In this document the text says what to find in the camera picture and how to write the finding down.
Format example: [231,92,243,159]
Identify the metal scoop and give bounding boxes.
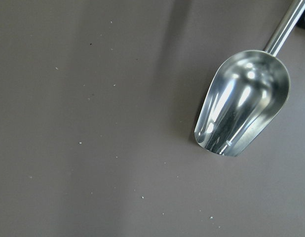
[194,0,305,157]

